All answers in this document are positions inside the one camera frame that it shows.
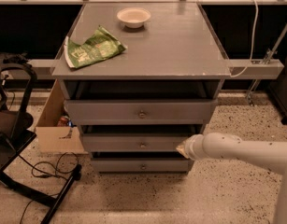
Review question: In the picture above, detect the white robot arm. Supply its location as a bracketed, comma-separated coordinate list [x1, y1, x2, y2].
[176, 133, 287, 224]

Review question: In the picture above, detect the cardboard box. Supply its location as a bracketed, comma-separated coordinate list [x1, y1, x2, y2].
[36, 81, 85, 154]

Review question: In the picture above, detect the red soda can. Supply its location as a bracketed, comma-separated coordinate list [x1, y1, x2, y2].
[57, 116, 70, 127]

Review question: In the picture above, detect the grey drawer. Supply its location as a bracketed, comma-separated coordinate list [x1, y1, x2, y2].
[80, 133, 188, 152]
[92, 152, 194, 173]
[65, 100, 217, 125]

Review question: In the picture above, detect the dark cabinet at right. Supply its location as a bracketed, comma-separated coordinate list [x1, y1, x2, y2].
[269, 57, 287, 125]

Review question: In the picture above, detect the grey top drawer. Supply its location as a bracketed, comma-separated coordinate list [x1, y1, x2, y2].
[65, 100, 217, 125]

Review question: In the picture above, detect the white paper bowl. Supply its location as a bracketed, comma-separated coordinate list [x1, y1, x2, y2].
[117, 7, 151, 29]

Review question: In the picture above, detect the metal diagonal brace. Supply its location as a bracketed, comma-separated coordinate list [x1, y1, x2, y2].
[246, 23, 287, 106]

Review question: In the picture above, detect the grey bottom drawer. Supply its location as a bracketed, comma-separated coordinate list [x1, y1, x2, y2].
[92, 152, 194, 173]

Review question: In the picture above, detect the grey wooden drawer cabinet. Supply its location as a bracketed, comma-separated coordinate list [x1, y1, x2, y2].
[50, 1, 232, 135]

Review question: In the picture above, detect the green chip bag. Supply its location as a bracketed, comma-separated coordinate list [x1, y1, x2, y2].
[64, 25, 127, 69]

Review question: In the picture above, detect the black floor cable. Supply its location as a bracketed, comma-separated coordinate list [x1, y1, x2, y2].
[17, 151, 79, 224]

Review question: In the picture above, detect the white hanging cable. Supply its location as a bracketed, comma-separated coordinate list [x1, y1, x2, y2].
[230, 0, 260, 78]

